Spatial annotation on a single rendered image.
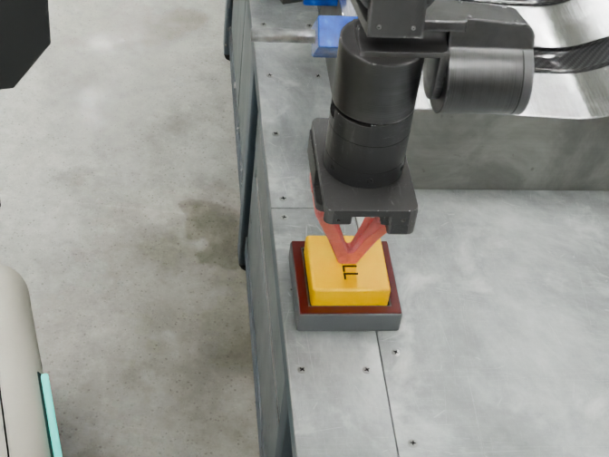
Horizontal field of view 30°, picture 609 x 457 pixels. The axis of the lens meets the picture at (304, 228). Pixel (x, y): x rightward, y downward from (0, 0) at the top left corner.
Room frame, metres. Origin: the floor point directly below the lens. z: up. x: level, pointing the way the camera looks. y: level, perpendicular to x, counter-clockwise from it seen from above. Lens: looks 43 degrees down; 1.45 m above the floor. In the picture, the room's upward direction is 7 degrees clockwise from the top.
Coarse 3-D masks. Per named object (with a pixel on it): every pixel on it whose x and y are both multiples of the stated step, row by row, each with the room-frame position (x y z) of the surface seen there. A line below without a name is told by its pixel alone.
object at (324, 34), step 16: (320, 16) 0.82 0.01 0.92; (336, 16) 0.82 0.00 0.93; (352, 16) 0.83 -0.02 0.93; (256, 32) 0.82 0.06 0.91; (272, 32) 0.82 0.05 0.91; (288, 32) 0.82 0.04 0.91; (304, 32) 0.82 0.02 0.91; (320, 32) 0.81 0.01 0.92; (336, 32) 0.82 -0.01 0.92; (320, 48) 0.81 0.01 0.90; (336, 48) 0.81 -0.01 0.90
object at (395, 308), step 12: (300, 252) 0.64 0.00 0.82; (384, 252) 0.66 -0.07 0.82; (300, 264) 0.63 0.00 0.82; (300, 276) 0.62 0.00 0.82; (300, 288) 0.60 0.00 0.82; (396, 288) 0.62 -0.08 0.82; (300, 300) 0.59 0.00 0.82; (396, 300) 0.60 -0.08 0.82; (300, 312) 0.58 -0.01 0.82; (312, 312) 0.58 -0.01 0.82; (324, 312) 0.58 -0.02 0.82; (336, 312) 0.58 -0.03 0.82; (348, 312) 0.59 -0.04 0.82; (360, 312) 0.59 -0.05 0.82; (372, 312) 0.59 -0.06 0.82; (384, 312) 0.59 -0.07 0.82; (396, 312) 0.59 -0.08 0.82
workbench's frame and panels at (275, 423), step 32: (224, 32) 2.06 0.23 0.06; (256, 96) 0.91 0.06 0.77; (256, 128) 1.40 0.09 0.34; (256, 160) 1.36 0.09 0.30; (256, 192) 1.34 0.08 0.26; (256, 224) 1.29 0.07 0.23; (256, 256) 1.26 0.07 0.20; (256, 288) 1.22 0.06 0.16; (256, 320) 1.18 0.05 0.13; (256, 352) 1.15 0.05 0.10; (256, 384) 1.09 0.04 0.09; (288, 384) 0.54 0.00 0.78; (256, 416) 1.06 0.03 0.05; (288, 416) 0.52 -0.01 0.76; (288, 448) 0.78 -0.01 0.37
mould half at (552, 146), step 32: (576, 0) 0.96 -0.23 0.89; (608, 0) 0.95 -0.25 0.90; (544, 32) 0.91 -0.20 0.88; (576, 32) 0.91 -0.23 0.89; (608, 32) 0.90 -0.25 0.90; (544, 96) 0.81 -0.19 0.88; (576, 96) 0.81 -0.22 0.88; (608, 96) 0.81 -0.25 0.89; (416, 128) 0.76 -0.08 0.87; (448, 128) 0.76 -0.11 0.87; (480, 128) 0.77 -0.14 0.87; (512, 128) 0.77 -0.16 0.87; (544, 128) 0.78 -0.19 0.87; (576, 128) 0.78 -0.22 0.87; (608, 128) 0.79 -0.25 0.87; (416, 160) 0.76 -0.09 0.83; (448, 160) 0.77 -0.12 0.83; (480, 160) 0.77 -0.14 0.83; (512, 160) 0.78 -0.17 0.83; (544, 160) 0.78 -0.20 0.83; (576, 160) 0.79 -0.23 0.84; (608, 160) 0.79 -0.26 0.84
